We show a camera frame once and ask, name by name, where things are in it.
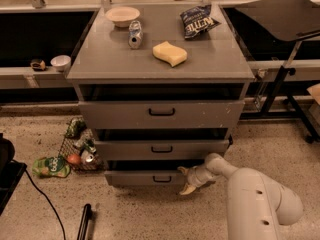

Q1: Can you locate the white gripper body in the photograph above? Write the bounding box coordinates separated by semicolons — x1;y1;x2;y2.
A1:
187;165;219;188

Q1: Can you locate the grey bottom drawer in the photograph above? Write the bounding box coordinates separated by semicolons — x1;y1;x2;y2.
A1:
105;170;185;186

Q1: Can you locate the grey drawer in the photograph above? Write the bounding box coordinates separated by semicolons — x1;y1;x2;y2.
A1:
95;140;229;160
79;101;244;129
105;170;185;186

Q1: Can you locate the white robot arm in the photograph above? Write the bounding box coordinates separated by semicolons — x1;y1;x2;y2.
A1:
178;153;303;240

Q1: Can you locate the grey middle drawer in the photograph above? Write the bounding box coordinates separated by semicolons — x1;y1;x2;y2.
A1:
95;140;229;160

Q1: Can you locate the grey drawer cabinet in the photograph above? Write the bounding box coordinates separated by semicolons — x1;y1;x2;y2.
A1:
67;4;253;172

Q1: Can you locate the grey top drawer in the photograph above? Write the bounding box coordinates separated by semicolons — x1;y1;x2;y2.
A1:
79;101;244;129

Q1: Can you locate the green bottle in basket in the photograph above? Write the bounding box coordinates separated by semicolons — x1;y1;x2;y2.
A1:
73;136;97;154

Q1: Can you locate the silver can in basket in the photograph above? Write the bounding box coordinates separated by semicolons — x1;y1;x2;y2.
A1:
81;150;96;165

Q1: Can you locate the black pole on floor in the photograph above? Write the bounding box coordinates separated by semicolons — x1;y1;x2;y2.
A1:
77;203;92;240

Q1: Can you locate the red apple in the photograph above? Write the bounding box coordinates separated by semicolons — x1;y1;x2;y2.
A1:
67;154;81;165

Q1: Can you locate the yellow sponge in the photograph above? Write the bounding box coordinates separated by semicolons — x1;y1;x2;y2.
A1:
152;41;188;67

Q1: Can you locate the green bag by cabinet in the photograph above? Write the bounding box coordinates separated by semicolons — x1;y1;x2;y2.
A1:
65;118;86;139

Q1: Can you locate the green snack pouch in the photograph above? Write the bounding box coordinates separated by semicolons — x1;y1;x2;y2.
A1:
32;156;71;178

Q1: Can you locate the crushed silver can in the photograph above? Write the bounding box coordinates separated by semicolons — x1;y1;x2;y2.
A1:
128;20;143;49

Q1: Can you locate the blue chips bag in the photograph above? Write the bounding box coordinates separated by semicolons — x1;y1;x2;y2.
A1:
180;5;220;39

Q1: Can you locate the small white cup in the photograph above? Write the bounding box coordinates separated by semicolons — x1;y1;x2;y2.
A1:
50;55;71;72

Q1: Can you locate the white bowl on cabinet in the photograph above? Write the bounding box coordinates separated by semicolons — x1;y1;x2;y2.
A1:
105;6;140;28

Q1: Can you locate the black device at left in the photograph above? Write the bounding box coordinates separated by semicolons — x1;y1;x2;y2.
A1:
0;133;26;215

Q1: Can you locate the black tray stand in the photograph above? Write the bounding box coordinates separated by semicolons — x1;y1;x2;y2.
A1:
225;0;320;143

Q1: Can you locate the small dark tape measure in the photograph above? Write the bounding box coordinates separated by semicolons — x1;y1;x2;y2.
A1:
30;59;46;71

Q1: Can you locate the wire mesh basket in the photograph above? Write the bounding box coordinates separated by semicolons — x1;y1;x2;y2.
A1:
59;129;104;173

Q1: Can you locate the black cable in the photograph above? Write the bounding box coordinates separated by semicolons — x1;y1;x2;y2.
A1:
24;169;67;240

